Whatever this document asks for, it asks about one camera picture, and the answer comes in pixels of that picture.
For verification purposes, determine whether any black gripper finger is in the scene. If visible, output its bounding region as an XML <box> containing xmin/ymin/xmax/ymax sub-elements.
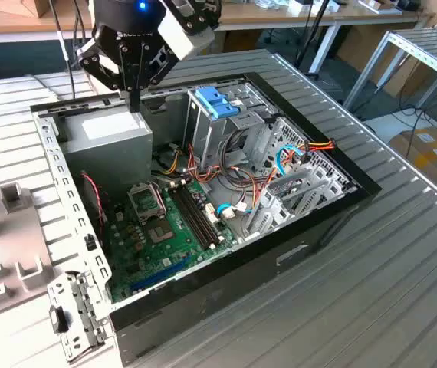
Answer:
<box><xmin>76</xmin><ymin>39</ymin><xmax>136</xmax><ymax>114</ymax></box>
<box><xmin>133</xmin><ymin>54</ymin><xmax>178</xmax><ymax>114</ymax></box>

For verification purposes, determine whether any multicoloured disk power wire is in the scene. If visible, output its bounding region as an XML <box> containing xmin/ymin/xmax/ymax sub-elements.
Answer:
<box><xmin>304</xmin><ymin>138</ymin><xmax>337</xmax><ymax>153</ymax></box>

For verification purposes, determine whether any grey metal disk bay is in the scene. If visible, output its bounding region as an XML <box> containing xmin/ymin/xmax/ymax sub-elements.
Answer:
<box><xmin>241</xmin><ymin>166</ymin><xmax>357</xmax><ymax>242</ymax></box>

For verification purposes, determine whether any blue plastic drive latch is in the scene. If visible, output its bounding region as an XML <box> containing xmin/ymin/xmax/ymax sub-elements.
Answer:
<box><xmin>194</xmin><ymin>87</ymin><xmax>239</xmax><ymax>120</ymax></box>

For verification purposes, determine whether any small cardboard box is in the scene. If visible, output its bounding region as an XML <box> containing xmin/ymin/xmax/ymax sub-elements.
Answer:
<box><xmin>0</xmin><ymin>0</ymin><xmax>53</xmax><ymax>19</ymax></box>

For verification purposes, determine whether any grey metal drive cage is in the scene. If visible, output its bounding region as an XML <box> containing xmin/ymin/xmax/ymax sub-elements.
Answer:
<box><xmin>182</xmin><ymin>82</ymin><xmax>281</xmax><ymax>173</ymax></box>

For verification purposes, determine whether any grey power supply unit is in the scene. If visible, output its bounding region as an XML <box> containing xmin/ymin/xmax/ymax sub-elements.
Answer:
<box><xmin>60</xmin><ymin>103</ymin><xmax>154</xmax><ymax>200</ymax></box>

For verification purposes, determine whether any metal socket cover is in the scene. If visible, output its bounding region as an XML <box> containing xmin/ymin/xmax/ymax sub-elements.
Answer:
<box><xmin>126</xmin><ymin>182</ymin><xmax>166</xmax><ymax>224</ymax></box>

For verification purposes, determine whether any black RAM slot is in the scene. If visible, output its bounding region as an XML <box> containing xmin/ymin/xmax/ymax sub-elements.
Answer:
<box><xmin>180</xmin><ymin>184</ymin><xmax>218</xmax><ymax>245</ymax></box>
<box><xmin>172</xmin><ymin>187</ymin><xmax>210</xmax><ymax>251</ymax></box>
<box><xmin>176</xmin><ymin>186</ymin><xmax>214</xmax><ymax>248</ymax></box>
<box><xmin>185</xmin><ymin>182</ymin><xmax>222</xmax><ymax>242</ymax></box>

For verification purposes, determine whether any CPU socket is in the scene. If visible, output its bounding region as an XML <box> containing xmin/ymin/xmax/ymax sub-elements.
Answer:
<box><xmin>143</xmin><ymin>218</ymin><xmax>176</xmax><ymax>249</ymax></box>

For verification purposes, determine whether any green motherboard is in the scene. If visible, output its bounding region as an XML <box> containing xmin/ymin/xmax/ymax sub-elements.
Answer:
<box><xmin>103</xmin><ymin>178</ymin><xmax>242</xmax><ymax>304</ymax></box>

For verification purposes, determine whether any grey parts rack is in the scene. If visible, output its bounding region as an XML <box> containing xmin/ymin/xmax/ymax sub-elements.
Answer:
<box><xmin>0</xmin><ymin>180</ymin><xmax>61</xmax><ymax>321</ymax></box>

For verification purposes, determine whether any blue expansion slot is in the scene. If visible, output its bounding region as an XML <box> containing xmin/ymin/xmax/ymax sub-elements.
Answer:
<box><xmin>129</xmin><ymin>255</ymin><xmax>193</xmax><ymax>293</ymax></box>

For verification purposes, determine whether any black open PC case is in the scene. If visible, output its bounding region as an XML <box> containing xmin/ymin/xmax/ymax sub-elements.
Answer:
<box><xmin>29</xmin><ymin>71</ymin><xmax>383</xmax><ymax>367</ymax></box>

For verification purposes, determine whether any black plastic case latch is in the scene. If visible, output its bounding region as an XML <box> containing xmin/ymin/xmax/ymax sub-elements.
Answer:
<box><xmin>48</xmin><ymin>305</ymin><xmax>70</xmax><ymax>334</ymax></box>

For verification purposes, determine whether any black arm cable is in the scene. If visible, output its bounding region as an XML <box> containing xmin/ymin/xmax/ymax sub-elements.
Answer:
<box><xmin>53</xmin><ymin>0</ymin><xmax>91</xmax><ymax>99</ymax></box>

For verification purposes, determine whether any yellow black wire bundle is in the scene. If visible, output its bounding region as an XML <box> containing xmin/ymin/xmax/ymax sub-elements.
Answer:
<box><xmin>153</xmin><ymin>143</ymin><xmax>184</xmax><ymax>177</ymax></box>

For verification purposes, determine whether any orange black wire bundle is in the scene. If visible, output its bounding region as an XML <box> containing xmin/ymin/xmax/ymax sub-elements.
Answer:
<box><xmin>186</xmin><ymin>143</ymin><xmax>281</xmax><ymax>215</ymax></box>

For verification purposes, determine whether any red fan wire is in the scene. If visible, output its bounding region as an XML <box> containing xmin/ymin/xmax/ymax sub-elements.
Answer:
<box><xmin>80</xmin><ymin>172</ymin><xmax>109</xmax><ymax>228</ymax></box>

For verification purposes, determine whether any wooden desk white frame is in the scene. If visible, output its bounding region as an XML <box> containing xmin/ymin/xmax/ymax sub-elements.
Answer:
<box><xmin>0</xmin><ymin>0</ymin><xmax>436</xmax><ymax>76</ymax></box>

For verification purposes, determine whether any blue SATA wire white label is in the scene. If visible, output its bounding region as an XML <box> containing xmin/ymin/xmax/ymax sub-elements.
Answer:
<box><xmin>216</xmin><ymin>202</ymin><xmax>251</xmax><ymax>220</ymax></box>

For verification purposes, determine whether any silver card retention bracket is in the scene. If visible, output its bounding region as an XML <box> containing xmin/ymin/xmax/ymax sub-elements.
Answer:
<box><xmin>47</xmin><ymin>269</ymin><xmax>114</xmax><ymax>364</ymax></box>

